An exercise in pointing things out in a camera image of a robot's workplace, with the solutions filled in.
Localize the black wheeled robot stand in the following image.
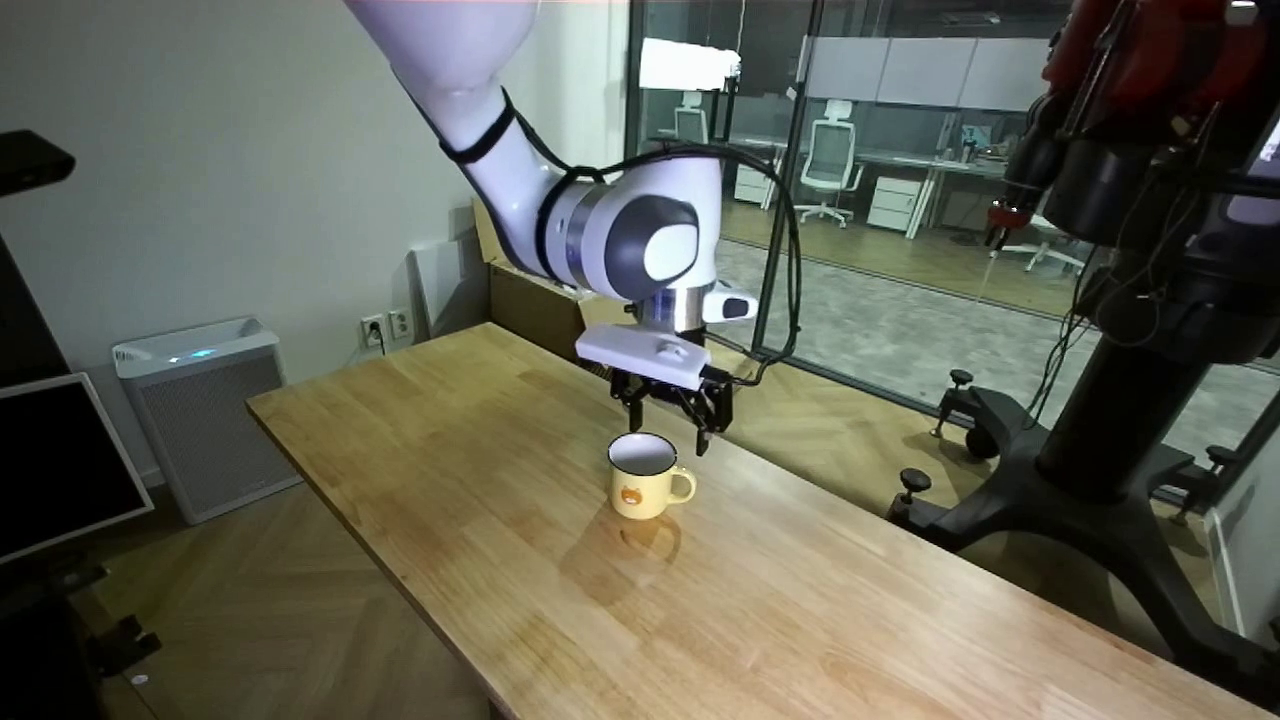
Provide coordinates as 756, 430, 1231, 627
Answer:
889, 0, 1280, 703

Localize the wall power outlet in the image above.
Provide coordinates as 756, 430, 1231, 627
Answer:
356, 309, 410, 352

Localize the grey area rug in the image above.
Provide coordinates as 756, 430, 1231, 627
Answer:
714, 236, 1280, 465

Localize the white office chair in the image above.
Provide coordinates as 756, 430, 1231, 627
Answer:
800, 121, 855, 223

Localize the white drawer cabinet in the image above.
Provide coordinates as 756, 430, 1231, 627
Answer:
866, 176, 933, 239

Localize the grey air purifier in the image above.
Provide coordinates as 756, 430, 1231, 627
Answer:
111, 314, 294, 524

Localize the black monitor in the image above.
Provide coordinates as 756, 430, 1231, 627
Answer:
0, 370, 151, 563

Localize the yellow enamel bear mug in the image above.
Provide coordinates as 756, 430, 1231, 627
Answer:
607, 430, 696, 521

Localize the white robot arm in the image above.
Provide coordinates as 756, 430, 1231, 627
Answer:
345, 0, 756, 447

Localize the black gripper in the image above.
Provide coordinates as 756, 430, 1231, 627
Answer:
607, 368, 733, 451

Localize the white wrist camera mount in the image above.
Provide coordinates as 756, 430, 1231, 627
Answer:
577, 328, 708, 387

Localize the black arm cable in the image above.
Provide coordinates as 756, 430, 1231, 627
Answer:
531, 91, 807, 392

